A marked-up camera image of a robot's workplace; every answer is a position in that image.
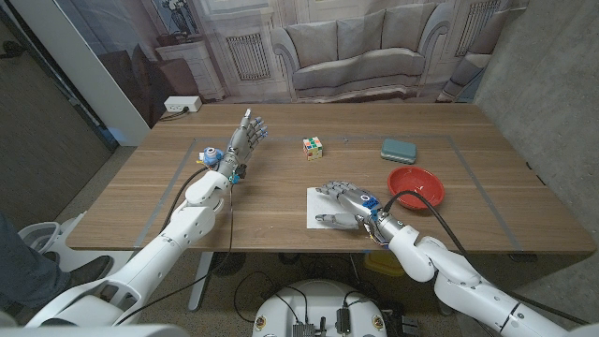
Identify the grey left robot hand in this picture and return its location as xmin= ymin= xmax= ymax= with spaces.
xmin=215 ymin=108 xmax=269 ymax=182

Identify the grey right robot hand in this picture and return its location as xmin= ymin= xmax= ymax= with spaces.
xmin=314 ymin=180 xmax=406 ymax=245

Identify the white paper towel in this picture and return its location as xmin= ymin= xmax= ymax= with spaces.
xmin=306 ymin=186 xmax=361 ymax=230

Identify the red bowl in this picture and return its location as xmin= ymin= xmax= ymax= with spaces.
xmin=387 ymin=166 xmax=446 ymax=211

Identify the colourful puzzle cube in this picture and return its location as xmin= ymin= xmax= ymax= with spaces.
xmin=301 ymin=136 xmax=325 ymax=162

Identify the yellow object under table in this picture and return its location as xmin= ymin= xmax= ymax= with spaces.
xmin=363 ymin=251 xmax=413 ymax=277

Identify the teal rounded sponge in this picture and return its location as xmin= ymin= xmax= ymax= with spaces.
xmin=379 ymin=138 xmax=418 ymax=165

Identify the white power strip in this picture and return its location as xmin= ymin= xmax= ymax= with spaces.
xmin=163 ymin=95 xmax=203 ymax=113

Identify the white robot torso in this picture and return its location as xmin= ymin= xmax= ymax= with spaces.
xmin=252 ymin=279 xmax=388 ymax=337

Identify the black round floor grille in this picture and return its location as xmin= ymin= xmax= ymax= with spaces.
xmin=210 ymin=252 xmax=247 ymax=277

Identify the grey table leg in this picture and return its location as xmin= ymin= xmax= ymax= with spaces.
xmin=432 ymin=294 xmax=454 ymax=316

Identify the white table leg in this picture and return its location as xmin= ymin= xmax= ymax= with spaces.
xmin=187 ymin=251 xmax=214 ymax=313

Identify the printed living room backdrop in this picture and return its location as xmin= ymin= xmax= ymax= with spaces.
xmin=53 ymin=0 xmax=530 ymax=127

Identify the dark leather shoe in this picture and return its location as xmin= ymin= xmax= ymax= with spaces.
xmin=44 ymin=255 xmax=113 ymax=289

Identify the white plastic stand base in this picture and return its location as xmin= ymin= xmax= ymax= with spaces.
xmin=17 ymin=211 xmax=111 ymax=272

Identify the person's leg in jeans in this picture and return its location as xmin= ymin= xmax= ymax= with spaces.
xmin=0 ymin=212 xmax=71 ymax=310

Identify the blue toy camera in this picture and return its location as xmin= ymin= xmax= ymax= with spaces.
xmin=199 ymin=146 xmax=225 ymax=168

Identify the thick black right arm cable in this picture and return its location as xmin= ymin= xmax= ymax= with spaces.
xmin=382 ymin=189 xmax=590 ymax=327

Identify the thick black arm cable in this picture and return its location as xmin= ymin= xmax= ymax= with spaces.
xmin=133 ymin=166 xmax=211 ymax=256
xmin=382 ymin=189 xmax=590 ymax=327

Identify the black power strip cable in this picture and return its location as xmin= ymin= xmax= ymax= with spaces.
xmin=158 ymin=106 xmax=191 ymax=123

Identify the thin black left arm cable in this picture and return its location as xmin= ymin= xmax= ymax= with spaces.
xmin=114 ymin=182 xmax=234 ymax=326

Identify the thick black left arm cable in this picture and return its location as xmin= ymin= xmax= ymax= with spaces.
xmin=133 ymin=166 xmax=211 ymax=256

